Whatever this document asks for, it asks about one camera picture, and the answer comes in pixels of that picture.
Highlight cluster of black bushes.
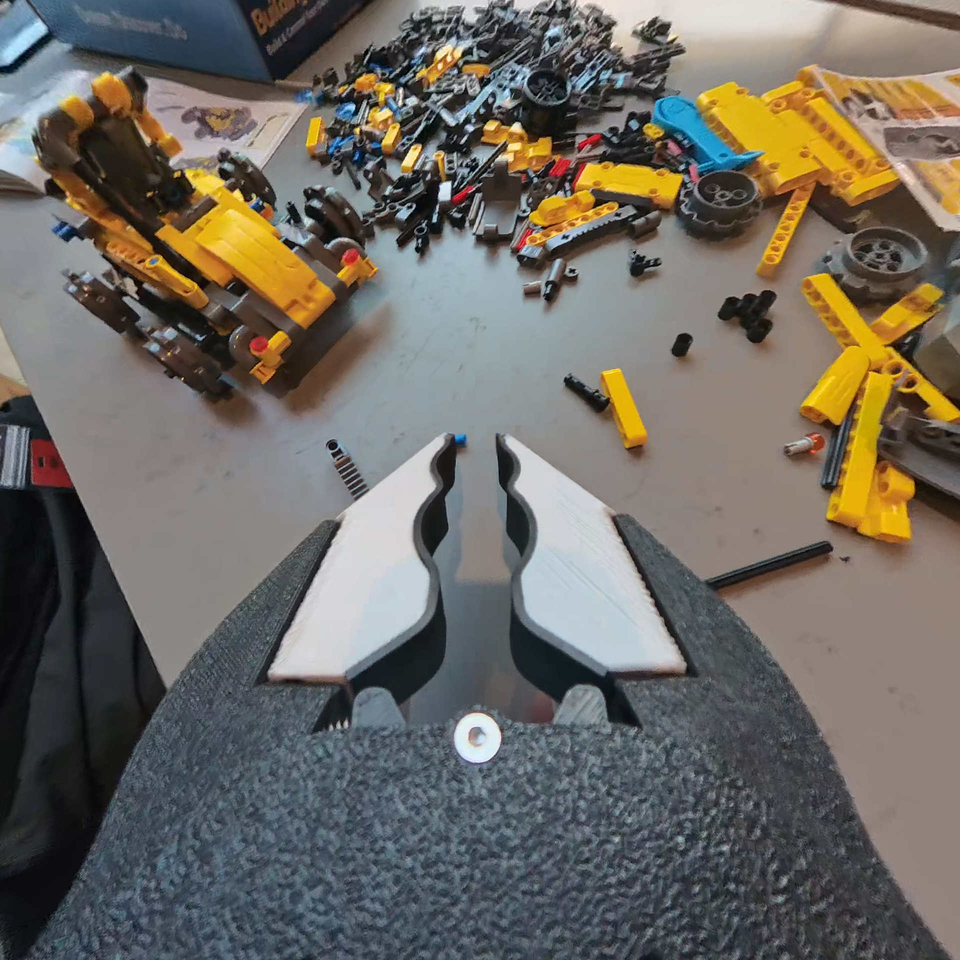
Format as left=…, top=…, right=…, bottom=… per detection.
left=717, top=290, right=777, bottom=344

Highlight instruction booklet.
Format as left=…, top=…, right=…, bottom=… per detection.
left=0, top=71, right=308, bottom=198

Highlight blue separator tool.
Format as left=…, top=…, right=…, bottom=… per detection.
left=651, top=96, right=764, bottom=175

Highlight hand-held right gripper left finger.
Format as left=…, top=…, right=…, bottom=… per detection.
left=267, top=433, right=457, bottom=706

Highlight black spoked wheel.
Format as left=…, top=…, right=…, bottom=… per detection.
left=521, top=69, right=575, bottom=121

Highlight short grey gear rack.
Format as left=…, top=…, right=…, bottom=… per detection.
left=325, top=439, right=370, bottom=502

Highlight dark grey seat piece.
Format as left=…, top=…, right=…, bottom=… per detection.
left=472, top=159, right=523, bottom=241

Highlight yellow sticker sheet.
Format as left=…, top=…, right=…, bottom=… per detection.
left=813, top=66, right=960, bottom=230

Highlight black axle rod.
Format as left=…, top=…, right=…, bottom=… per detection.
left=705, top=542, right=833, bottom=590

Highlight pile of small building parts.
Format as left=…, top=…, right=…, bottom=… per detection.
left=304, top=0, right=687, bottom=260

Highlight thin yellow holed beam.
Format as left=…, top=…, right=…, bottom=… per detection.
left=755, top=184, right=815, bottom=279

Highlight heap of yellow grey beams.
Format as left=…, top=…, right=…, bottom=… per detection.
left=799, top=273, right=960, bottom=543

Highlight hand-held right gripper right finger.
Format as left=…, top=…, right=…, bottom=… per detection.
left=496, top=433, right=687, bottom=706

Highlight grey battery box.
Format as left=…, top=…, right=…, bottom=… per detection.
left=915, top=304, right=960, bottom=384

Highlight dark grey toothed wheel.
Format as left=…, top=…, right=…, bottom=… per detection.
left=679, top=172, right=762, bottom=240

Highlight black gear rack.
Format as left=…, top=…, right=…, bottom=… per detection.
left=517, top=204, right=663, bottom=268

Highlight yellow toy vehicle model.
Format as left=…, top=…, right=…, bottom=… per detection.
left=33, top=68, right=379, bottom=402

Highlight blue kit box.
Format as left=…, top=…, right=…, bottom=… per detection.
left=26, top=0, right=376, bottom=82

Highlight stack of yellow wide beams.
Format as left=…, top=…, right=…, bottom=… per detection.
left=696, top=66, right=900, bottom=207

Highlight yellow rectangular panel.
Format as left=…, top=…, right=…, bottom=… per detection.
left=573, top=161, right=683, bottom=209

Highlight short yellow beam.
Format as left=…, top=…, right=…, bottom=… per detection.
left=600, top=369, right=648, bottom=449

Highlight dark grey pin connectors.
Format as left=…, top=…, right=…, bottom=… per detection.
left=522, top=258, right=580, bottom=303

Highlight grey hub toothed wheel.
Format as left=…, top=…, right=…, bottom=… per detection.
left=813, top=226, right=931, bottom=303

